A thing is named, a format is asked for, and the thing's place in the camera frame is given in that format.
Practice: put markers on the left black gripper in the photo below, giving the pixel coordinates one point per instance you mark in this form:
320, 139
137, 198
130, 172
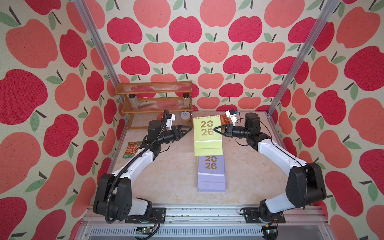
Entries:
177, 135

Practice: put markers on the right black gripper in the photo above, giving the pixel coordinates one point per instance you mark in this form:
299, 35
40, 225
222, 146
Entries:
228, 132

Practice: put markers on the yellow-green calendar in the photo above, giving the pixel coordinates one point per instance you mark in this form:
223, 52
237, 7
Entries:
206, 141

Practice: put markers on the purple calendar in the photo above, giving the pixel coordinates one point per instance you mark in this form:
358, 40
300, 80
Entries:
212, 183
211, 169

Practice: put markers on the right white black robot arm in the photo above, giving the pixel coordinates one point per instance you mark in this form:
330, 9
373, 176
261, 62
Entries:
305, 184

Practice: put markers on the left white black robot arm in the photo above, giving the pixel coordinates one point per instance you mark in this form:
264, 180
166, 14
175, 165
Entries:
114, 197

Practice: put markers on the white lid yellow can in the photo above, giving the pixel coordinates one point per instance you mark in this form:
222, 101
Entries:
186, 117

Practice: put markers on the orange snack bag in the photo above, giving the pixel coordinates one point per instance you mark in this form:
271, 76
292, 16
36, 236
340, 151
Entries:
224, 120

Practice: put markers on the red flat tin can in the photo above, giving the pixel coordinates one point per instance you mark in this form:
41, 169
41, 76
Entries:
160, 117

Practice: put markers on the right glass spice jar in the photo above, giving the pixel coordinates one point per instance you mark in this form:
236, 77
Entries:
186, 100

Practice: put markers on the glass spice jar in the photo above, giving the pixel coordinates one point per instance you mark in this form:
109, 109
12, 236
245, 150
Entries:
186, 100
134, 101

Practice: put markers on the wooden three-tier shelf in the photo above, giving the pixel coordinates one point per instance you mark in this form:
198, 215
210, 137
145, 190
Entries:
154, 98

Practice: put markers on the green red food packet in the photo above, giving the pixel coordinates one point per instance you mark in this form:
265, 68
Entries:
132, 149

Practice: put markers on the left glass spice jar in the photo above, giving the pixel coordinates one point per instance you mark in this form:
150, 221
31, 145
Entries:
134, 101

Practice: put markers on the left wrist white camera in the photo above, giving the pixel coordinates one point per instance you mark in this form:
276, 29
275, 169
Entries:
169, 121

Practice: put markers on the left aluminium corner post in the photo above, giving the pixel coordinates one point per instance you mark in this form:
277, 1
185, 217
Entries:
98, 42

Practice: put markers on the aluminium corner post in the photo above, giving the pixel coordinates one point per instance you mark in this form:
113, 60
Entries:
319, 25
98, 42

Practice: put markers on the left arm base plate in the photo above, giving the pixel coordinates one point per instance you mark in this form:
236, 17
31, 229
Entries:
156, 214

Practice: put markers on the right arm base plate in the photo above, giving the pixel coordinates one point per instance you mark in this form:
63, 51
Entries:
261, 216

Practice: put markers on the aluminium front rail frame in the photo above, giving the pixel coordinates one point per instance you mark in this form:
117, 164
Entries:
209, 222

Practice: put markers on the right aluminium corner post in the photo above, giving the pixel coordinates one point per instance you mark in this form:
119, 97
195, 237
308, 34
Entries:
319, 25

